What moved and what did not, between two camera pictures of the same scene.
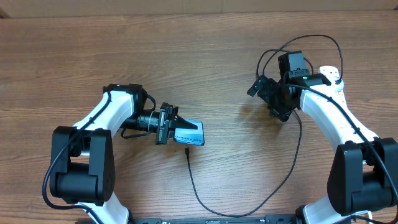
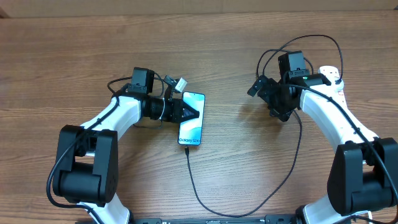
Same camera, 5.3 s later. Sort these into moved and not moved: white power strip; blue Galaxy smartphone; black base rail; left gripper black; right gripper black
Moved: left gripper black; blue Galaxy smartphone
Not moved: black base rail; white power strip; right gripper black
